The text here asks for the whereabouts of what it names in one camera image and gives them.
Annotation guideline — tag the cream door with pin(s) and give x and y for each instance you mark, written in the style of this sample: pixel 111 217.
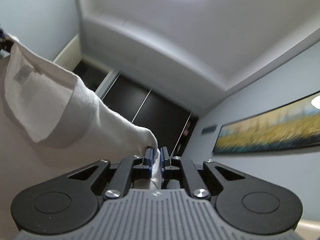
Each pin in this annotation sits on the cream door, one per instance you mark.
pixel 70 56

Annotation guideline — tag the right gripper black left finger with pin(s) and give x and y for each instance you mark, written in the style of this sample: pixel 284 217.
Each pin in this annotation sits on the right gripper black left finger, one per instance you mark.
pixel 112 181

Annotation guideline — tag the grey wall vent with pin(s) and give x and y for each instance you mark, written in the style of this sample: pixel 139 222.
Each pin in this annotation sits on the grey wall vent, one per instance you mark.
pixel 209 129

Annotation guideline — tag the white t-shirt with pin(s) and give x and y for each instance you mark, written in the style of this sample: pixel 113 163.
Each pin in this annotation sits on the white t-shirt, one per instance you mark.
pixel 51 124

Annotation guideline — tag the dark wardrobe doors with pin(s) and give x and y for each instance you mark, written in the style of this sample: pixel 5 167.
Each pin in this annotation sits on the dark wardrobe doors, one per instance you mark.
pixel 171 124

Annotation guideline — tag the framed yellow landscape painting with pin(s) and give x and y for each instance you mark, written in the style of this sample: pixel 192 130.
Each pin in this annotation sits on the framed yellow landscape painting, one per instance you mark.
pixel 288 127

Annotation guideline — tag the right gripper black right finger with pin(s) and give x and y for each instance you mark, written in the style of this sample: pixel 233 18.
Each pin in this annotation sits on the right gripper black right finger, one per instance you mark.
pixel 202 181

